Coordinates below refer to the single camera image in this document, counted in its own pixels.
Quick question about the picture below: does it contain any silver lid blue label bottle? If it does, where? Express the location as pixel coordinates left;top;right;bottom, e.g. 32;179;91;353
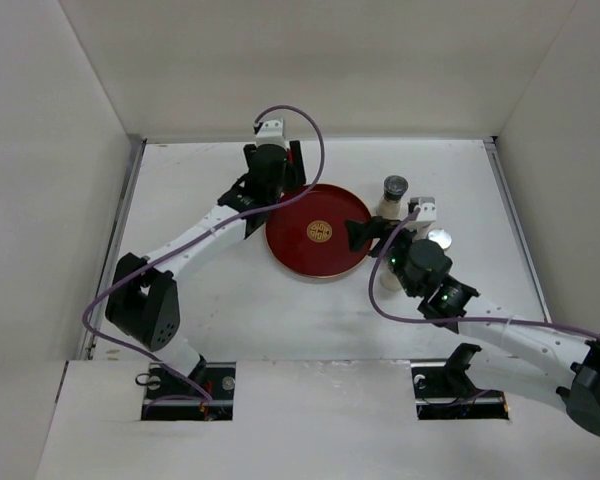
426;228;452;251

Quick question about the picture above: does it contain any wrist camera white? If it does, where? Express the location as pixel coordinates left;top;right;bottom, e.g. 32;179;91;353
408;196;437;224
254;118;286;148

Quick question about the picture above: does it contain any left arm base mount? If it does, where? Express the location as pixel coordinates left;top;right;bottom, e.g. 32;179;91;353
135;363;237;422

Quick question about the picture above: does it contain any grey lid white shaker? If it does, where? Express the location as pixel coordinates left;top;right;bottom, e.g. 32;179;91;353
376;175;409;220

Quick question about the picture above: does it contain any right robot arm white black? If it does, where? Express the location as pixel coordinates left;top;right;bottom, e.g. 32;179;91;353
344;217;600;437

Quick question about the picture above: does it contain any black cap white bottle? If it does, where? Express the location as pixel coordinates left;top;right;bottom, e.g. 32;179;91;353
380;265;402;292

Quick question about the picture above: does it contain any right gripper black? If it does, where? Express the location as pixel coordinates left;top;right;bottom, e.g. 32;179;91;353
345;216;424;298

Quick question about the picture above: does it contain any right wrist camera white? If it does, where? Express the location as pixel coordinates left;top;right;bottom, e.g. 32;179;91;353
408;196;437;224

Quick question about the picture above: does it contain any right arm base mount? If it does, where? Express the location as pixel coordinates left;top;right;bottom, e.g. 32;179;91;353
410;343;509;421

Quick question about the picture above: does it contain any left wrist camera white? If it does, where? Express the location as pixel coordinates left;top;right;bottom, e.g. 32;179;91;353
254;118;286;148

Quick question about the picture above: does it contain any red round tray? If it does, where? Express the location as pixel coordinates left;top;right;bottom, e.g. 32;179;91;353
265;183;371;278

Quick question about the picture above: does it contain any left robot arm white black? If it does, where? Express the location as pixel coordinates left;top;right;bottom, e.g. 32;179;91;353
105;140;306;399

